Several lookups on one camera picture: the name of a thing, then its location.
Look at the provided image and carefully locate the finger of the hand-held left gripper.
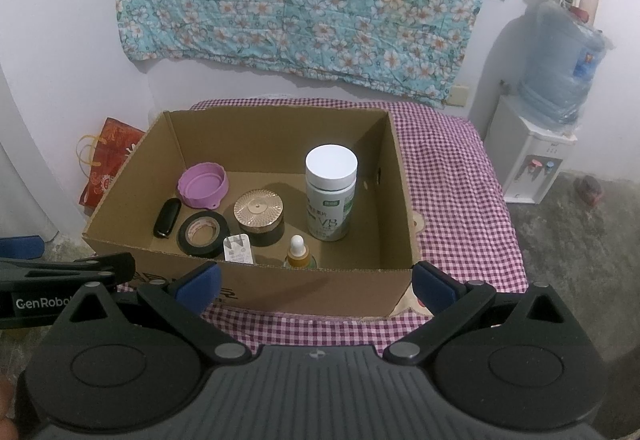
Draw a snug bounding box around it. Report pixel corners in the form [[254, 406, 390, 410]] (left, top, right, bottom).
[[0, 235, 46, 262], [0, 252, 137, 294]]

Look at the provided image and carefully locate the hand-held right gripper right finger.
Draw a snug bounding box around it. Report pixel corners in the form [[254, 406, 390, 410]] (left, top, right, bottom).
[[384, 261, 569, 364]]

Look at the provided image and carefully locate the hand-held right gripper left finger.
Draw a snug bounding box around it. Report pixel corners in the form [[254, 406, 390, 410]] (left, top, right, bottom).
[[70, 261, 253, 364]]

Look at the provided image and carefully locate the black tape roll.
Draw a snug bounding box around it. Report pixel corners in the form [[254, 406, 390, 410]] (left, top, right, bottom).
[[176, 212, 232, 258]]

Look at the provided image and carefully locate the white charger plug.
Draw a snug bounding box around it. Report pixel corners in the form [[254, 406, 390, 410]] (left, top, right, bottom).
[[222, 234, 256, 266]]

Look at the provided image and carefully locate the gold lid cosmetic jar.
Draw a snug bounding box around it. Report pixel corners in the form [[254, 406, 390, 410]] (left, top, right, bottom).
[[233, 189, 286, 248]]

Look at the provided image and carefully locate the purple cup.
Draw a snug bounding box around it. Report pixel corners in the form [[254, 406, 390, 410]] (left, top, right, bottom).
[[177, 162, 229, 210]]

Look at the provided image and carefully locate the amber dropper bottle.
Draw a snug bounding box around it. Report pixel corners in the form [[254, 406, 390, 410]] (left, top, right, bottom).
[[283, 235, 318, 269]]

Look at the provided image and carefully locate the white supplement bottle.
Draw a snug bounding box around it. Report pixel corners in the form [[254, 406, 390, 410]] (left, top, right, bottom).
[[305, 145, 359, 242]]

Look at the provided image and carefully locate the brown cardboard box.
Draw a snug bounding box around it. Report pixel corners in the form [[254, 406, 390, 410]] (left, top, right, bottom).
[[81, 107, 422, 318]]

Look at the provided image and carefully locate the black oval key fob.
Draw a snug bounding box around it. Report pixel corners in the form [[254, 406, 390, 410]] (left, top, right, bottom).
[[153, 198, 182, 239]]

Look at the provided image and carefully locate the pink checkered tablecloth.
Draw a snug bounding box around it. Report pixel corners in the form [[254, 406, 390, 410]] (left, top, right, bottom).
[[189, 97, 530, 346]]

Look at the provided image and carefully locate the red patterned bag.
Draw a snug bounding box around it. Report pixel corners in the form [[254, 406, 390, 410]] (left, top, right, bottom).
[[76, 117, 147, 207]]

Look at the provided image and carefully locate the white water dispenser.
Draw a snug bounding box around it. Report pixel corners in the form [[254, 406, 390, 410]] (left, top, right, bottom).
[[485, 95, 578, 205]]

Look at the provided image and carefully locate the dark red floor object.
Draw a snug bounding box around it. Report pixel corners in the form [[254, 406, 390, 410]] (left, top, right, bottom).
[[574, 175, 605, 207]]

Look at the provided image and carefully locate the blue water jug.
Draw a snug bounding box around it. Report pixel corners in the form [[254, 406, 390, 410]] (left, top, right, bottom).
[[516, 0, 609, 125]]

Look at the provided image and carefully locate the wall socket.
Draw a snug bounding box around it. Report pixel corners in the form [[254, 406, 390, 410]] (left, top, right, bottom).
[[448, 85, 473, 108]]

